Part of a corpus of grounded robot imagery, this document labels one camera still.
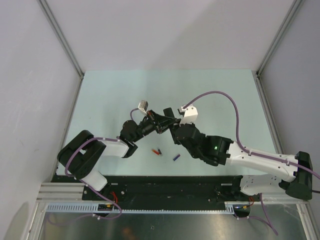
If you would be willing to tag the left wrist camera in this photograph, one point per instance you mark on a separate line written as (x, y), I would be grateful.
(143, 106)

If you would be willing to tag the left aluminium frame post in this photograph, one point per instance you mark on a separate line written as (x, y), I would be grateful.
(48, 13)

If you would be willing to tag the aluminium frame post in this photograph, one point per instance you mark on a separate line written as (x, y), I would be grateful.
(48, 13)
(280, 34)

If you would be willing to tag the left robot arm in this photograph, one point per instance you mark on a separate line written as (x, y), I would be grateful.
(80, 156)

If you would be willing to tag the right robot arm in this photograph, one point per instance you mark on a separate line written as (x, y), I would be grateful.
(282, 173)

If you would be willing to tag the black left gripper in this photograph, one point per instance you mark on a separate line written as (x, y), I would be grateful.
(155, 117)

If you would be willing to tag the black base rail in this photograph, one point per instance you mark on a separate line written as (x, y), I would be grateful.
(174, 193)

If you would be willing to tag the right aluminium frame post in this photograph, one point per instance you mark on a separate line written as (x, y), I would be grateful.
(280, 34)

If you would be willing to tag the black remote control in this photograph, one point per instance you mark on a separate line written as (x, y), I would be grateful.
(173, 123)

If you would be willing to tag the red and black battery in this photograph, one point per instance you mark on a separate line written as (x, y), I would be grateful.
(160, 152)

